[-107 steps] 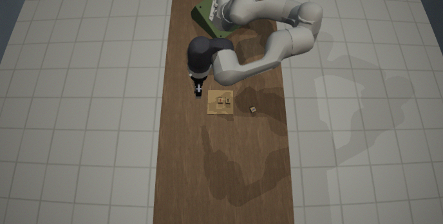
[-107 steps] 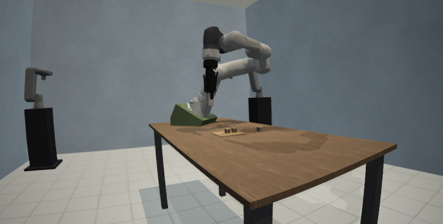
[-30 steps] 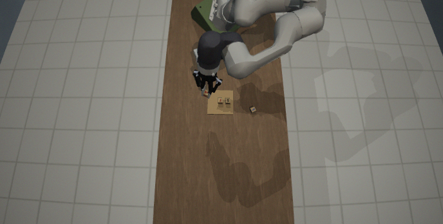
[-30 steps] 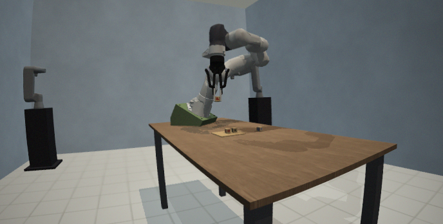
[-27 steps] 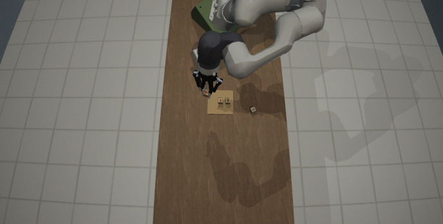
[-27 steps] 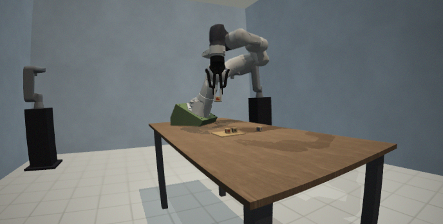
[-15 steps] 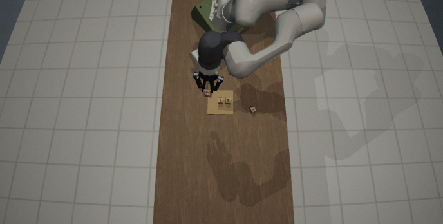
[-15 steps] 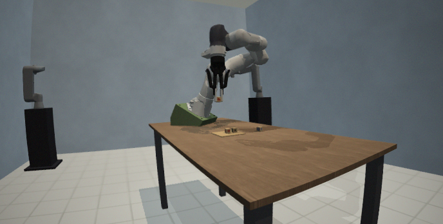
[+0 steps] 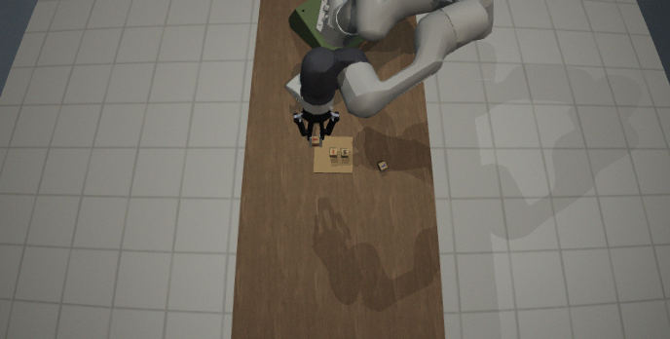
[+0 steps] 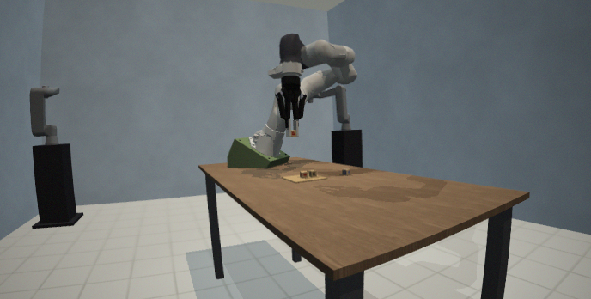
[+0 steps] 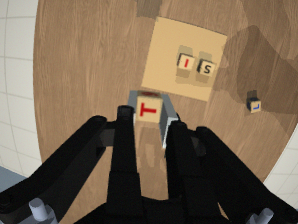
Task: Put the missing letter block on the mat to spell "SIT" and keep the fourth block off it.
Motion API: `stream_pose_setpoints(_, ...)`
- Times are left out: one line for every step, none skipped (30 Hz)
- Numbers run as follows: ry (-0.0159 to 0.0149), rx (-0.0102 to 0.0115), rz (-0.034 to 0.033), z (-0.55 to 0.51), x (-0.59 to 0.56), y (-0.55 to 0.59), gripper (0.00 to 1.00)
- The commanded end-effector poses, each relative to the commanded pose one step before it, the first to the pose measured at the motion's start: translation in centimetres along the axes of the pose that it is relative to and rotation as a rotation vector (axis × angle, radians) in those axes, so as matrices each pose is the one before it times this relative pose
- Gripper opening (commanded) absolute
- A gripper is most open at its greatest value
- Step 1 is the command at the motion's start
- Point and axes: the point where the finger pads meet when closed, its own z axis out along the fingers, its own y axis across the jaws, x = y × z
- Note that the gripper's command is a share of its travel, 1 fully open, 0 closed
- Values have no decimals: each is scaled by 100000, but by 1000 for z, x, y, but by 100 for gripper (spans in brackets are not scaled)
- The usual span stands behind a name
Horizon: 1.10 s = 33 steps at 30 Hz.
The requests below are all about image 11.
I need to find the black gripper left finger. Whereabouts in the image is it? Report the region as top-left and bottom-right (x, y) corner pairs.
(0, 90), (146, 224)

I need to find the tan square mat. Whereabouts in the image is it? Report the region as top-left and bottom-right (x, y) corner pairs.
(141, 16), (227, 102)

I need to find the beige block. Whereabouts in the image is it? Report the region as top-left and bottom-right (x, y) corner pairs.
(247, 97), (261, 113)
(197, 59), (215, 77)
(135, 90), (163, 123)
(177, 53), (195, 71)

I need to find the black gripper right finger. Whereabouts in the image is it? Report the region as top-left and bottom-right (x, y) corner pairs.
(158, 94), (298, 224)

